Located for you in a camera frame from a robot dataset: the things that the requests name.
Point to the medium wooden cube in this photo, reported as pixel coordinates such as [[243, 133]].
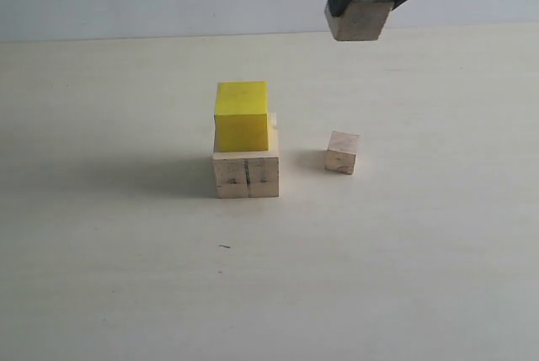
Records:
[[362, 20]]

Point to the yellow cube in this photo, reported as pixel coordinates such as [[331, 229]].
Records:
[[241, 116]]

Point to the small wooden cube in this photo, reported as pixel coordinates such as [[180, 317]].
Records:
[[341, 152]]

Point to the large wooden cube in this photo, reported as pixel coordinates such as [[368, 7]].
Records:
[[248, 174]]

